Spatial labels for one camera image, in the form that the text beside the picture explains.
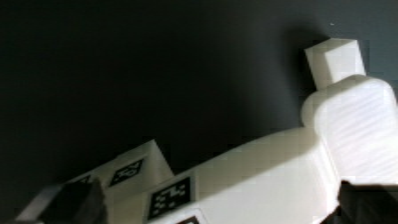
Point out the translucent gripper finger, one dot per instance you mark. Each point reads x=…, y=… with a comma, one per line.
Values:
x=37, y=205

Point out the white chair back part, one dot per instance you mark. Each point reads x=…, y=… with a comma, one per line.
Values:
x=268, y=183

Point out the white tagged cube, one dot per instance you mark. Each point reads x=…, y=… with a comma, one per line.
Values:
x=131, y=173

